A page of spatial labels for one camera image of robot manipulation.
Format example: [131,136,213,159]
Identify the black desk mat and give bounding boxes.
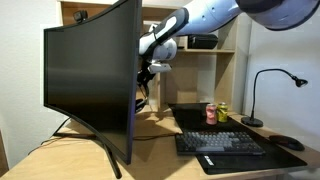
[167,102,308,176]

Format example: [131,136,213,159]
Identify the black webcam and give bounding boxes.
[72,9,89,24]

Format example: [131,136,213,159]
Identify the black computer mouse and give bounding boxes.
[268,134,306,152]

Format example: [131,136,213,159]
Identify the black monitor power cable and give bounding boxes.
[28,116,73,156]

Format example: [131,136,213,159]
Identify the wooden desk shelf hutch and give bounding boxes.
[56,0,253,114]

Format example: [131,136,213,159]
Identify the black V-shaped monitor stand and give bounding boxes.
[52,131,123,180]

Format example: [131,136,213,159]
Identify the black gooseneck desk lamp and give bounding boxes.
[240,68,309,128]

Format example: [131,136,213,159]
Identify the pink soda can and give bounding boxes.
[205,103,218,126]

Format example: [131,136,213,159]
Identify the black box on shelf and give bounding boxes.
[187,33,219,50]

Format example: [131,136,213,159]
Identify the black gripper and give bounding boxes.
[137,56,157,98]

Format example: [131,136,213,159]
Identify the yellow soda can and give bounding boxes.
[216,101,229,123]

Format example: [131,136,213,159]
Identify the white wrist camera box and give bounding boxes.
[147,62,173,75]

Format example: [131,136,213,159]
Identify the black curved monitor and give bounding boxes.
[43,0,143,165]

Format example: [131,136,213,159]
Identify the dark grey mechanical keyboard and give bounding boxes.
[174,130,267,157]

